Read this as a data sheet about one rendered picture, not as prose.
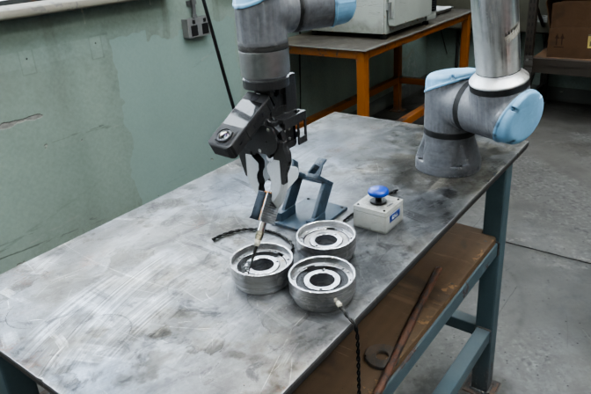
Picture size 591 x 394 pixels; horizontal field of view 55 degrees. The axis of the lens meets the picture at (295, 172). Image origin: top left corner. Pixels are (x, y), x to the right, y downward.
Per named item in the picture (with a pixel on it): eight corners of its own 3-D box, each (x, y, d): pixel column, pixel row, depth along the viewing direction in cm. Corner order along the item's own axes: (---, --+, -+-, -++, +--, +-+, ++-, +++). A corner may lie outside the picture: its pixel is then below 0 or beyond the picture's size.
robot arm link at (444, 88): (448, 114, 139) (451, 59, 133) (492, 127, 128) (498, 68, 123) (412, 125, 133) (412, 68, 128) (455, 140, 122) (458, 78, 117)
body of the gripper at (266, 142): (309, 144, 92) (305, 71, 88) (277, 163, 86) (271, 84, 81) (272, 137, 97) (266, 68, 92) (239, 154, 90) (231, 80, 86)
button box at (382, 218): (386, 235, 106) (386, 211, 104) (353, 225, 110) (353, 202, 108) (405, 217, 112) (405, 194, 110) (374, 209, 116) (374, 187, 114)
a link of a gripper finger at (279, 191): (308, 199, 94) (301, 146, 91) (287, 213, 90) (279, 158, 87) (293, 196, 96) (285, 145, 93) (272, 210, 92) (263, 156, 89)
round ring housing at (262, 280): (260, 306, 88) (258, 283, 86) (219, 281, 95) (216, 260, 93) (307, 277, 95) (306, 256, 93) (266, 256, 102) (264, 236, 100)
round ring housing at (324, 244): (351, 273, 95) (350, 251, 94) (290, 267, 98) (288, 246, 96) (360, 241, 104) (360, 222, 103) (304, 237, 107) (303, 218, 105)
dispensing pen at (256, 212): (233, 269, 90) (263, 168, 92) (249, 271, 94) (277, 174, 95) (244, 273, 89) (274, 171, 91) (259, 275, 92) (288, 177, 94)
